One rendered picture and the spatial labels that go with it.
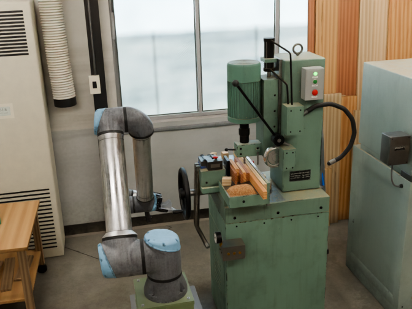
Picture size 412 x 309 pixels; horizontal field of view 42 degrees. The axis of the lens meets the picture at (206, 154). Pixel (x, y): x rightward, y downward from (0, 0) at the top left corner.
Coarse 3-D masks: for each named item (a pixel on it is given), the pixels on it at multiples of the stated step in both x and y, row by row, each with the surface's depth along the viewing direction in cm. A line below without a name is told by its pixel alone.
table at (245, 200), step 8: (232, 184) 282; (248, 184) 281; (208, 192) 286; (216, 192) 287; (224, 192) 275; (256, 192) 271; (232, 200) 267; (240, 200) 268; (248, 200) 269; (256, 200) 270; (264, 200) 271
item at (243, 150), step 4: (252, 140) 295; (256, 140) 294; (236, 144) 290; (240, 144) 289; (244, 144) 289; (248, 144) 289; (252, 144) 289; (256, 144) 290; (260, 144) 290; (236, 148) 290; (240, 148) 288; (244, 148) 289; (248, 148) 290; (252, 148) 290; (260, 148) 291; (236, 152) 291; (240, 152) 290; (244, 152) 290; (248, 152) 290; (252, 152) 291; (256, 152) 291; (260, 152) 292; (240, 156) 290; (244, 156) 291
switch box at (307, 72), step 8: (304, 72) 269; (312, 72) 268; (320, 72) 269; (304, 80) 270; (312, 80) 270; (320, 80) 271; (304, 88) 272; (312, 88) 271; (320, 88) 272; (304, 96) 273; (320, 96) 273
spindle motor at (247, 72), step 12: (240, 60) 282; (252, 60) 281; (228, 72) 276; (240, 72) 271; (252, 72) 271; (228, 84) 279; (240, 84) 273; (252, 84) 274; (228, 96) 281; (240, 96) 275; (252, 96) 276; (228, 108) 283; (240, 108) 277; (252, 108) 278; (228, 120) 285; (240, 120) 279; (252, 120) 279
